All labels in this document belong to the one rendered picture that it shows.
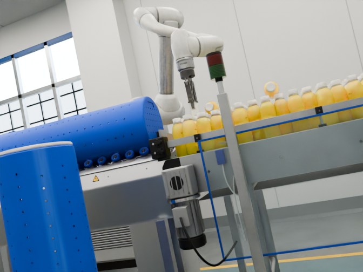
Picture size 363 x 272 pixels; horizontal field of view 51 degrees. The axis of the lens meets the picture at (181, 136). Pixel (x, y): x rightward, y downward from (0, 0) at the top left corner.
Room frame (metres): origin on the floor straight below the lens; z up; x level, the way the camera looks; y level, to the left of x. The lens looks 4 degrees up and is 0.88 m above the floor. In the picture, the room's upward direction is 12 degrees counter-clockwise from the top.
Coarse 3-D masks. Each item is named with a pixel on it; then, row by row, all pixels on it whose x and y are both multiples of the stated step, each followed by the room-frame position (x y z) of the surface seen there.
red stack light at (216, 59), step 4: (208, 56) 1.42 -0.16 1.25; (212, 56) 1.41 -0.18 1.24; (216, 56) 1.41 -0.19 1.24; (220, 56) 1.42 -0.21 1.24; (208, 60) 1.43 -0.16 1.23; (212, 60) 1.41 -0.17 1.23; (216, 60) 1.41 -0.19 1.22; (220, 60) 1.42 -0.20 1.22; (208, 64) 1.43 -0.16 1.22; (212, 64) 1.42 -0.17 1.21
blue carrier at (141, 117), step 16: (96, 112) 1.88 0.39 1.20; (112, 112) 1.83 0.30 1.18; (128, 112) 1.79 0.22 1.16; (144, 112) 1.79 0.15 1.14; (32, 128) 1.98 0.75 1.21; (48, 128) 1.92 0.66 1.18; (64, 128) 1.88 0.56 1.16; (80, 128) 1.85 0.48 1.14; (96, 128) 1.82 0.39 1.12; (112, 128) 1.80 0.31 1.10; (128, 128) 1.78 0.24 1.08; (144, 128) 1.76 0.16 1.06; (160, 128) 1.98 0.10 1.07; (0, 144) 1.99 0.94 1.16; (16, 144) 1.95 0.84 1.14; (32, 144) 1.92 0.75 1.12; (80, 144) 1.85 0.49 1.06; (96, 144) 1.84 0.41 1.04; (112, 144) 1.82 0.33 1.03; (128, 144) 1.81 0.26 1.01; (144, 144) 1.81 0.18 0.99; (80, 160) 1.90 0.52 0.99; (96, 160) 1.90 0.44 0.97
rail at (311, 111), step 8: (336, 104) 1.49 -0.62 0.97; (344, 104) 1.48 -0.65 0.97; (352, 104) 1.47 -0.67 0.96; (360, 104) 1.47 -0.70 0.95; (296, 112) 1.53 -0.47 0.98; (304, 112) 1.52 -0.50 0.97; (312, 112) 1.51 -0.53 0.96; (264, 120) 1.56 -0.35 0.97; (272, 120) 1.55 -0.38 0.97; (280, 120) 1.54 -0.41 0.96; (240, 128) 1.58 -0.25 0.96; (248, 128) 1.58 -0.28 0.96; (192, 136) 1.64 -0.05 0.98; (208, 136) 1.62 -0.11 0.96; (216, 136) 1.61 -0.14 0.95; (168, 144) 1.67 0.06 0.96; (176, 144) 1.66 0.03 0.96
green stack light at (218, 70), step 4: (216, 64) 1.41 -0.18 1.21; (220, 64) 1.42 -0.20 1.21; (208, 68) 1.44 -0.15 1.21; (212, 68) 1.42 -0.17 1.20; (216, 68) 1.41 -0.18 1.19; (220, 68) 1.41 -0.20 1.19; (224, 68) 1.43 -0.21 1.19; (212, 72) 1.42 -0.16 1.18; (216, 72) 1.41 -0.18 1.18; (220, 72) 1.41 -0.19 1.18; (224, 72) 1.42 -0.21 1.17; (212, 76) 1.42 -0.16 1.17; (216, 76) 1.41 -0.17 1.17; (220, 76) 1.41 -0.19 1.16; (224, 76) 1.42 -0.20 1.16; (212, 80) 1.46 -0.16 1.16
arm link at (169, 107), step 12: (168, 12) 2.30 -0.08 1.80; (180, 12) 2.36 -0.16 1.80; (168, 24) 2.32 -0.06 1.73; (180, 24) 2.38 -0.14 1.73; (168, 48) 2.39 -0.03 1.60; (168, 60) 2.42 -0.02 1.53; (168, 72) 2.44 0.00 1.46; (168, 84) 2.47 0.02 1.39; (156, 96) 2.52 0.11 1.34; (168, 96) 2.48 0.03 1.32; (168, 108) 2.49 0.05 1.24; (180, 108) 2.54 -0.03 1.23; (168, 120) 2.52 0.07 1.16
